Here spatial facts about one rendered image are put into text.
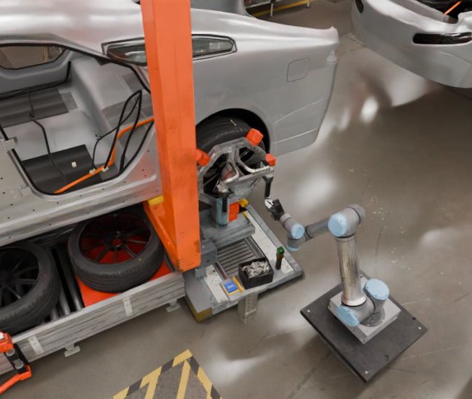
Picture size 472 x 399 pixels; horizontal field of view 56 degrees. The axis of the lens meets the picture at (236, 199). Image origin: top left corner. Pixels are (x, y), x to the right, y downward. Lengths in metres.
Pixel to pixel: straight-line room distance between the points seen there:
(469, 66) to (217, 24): 2.75
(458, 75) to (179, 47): 3.37
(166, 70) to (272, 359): 2.09
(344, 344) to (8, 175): 2.27
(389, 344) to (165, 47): 2.25
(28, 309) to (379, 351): 2.22
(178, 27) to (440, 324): 2.82
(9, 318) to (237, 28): 2.25
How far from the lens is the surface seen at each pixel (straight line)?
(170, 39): 1.98
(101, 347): 3.39
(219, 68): 2.82
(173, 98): 2.11
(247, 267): 2.95
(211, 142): 2.98
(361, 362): 3.03
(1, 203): 2.91
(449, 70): 4.83
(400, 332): 3.22
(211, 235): 3.58
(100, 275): 3.11
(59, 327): 3.12
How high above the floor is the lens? 2.92
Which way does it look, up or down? 44 degrees down
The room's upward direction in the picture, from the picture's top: 2 degrees clockwise
